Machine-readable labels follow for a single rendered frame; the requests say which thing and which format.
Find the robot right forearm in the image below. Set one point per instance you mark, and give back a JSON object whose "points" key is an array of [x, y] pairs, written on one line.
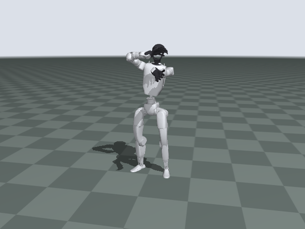
{"points": [[140, 55]]}

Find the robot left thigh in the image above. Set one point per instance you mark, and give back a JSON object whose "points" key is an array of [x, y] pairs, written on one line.
{"points": [[162, 125]]}

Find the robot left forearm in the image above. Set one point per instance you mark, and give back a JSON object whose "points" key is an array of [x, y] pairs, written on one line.
{"points": [[165, 73]]}

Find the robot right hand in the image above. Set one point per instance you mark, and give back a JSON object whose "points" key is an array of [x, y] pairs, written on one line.
{"points": [[157, 51]]}

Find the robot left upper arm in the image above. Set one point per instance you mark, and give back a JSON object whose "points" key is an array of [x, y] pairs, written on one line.
{"points": [[170, 72]]}

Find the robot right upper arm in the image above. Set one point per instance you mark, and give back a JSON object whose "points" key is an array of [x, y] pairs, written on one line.
{"points": [[139, 64]]}

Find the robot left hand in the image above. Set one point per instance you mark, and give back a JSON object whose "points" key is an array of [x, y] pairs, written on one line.
{"points": [[158, 74]]}

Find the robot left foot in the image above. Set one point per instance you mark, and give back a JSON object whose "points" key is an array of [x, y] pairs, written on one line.
{"points": [[166, 173]]}

